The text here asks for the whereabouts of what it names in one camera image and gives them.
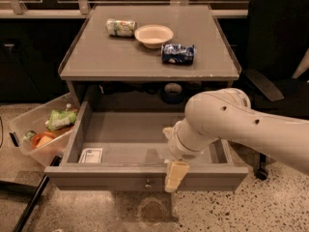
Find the beige paper bowl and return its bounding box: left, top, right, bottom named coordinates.
left=134, top=24, right=174, bottom=49

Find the black metal floor bar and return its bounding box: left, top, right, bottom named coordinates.
left=12, top=155, right=62, bottom=232

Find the grey top drawer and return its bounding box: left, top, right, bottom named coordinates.
left=45, top=101, right=248, bottom=191

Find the green snack pouch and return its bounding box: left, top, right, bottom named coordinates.
left=45, top=110, right=77, bottom=131

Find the grey cabinet with drawers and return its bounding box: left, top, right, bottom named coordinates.
left=60, top=5, right=241, bottom=112

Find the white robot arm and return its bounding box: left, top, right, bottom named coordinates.
left=163, top=88, right=309, bottom=192

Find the black tape roll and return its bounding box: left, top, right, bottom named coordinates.
left=160, top=83, right=184, bottom=104

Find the clear plastic storage bin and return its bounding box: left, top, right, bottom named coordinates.
left=9, top=94, right=73, bottom=166

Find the green white crushed can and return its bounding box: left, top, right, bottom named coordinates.
left=105, top=18, right=137, bottom=38

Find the brass drawer knob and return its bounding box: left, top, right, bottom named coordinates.
left=144, top=179, right=152, bottom=190

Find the black office chair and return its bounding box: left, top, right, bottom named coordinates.
left=223, top=0, right=309, bottom=181

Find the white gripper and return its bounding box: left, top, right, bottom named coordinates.
left=162, top=119, right=217, bottom=192

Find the blue crushed chip bag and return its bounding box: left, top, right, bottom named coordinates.
left=161, top=43, right=195, bottom=65

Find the orange plastic bowl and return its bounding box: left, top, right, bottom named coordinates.
left=31, top=131, right=55, bottom=149

